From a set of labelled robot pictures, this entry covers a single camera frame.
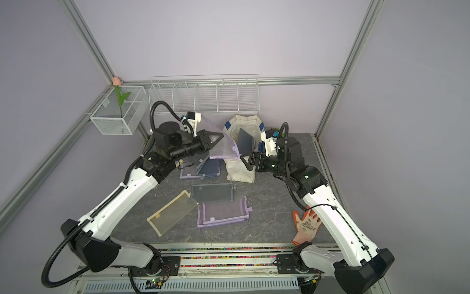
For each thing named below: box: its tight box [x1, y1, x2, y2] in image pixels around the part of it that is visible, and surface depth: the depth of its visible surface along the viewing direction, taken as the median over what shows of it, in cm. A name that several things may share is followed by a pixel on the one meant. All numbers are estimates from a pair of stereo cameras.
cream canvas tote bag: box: [222, 114, 265, 184], surface depth 101 cm
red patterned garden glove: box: [292, 205, 322, 246], surface depth 84 cm
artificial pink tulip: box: [112, 76, 131, 118], surface depth 92 cm
